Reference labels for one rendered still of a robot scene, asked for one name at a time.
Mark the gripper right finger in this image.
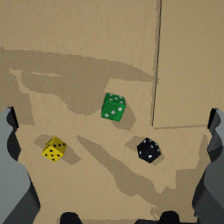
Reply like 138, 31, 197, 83
192, 108, 224, 224

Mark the black die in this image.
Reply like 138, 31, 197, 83
137, 137, 161, 163

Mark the yellow die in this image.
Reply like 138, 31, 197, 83
42, 136, 67, 162

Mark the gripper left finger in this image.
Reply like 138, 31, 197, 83
0, 107, 41, 224

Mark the green die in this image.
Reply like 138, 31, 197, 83
101, 93, 126, 122

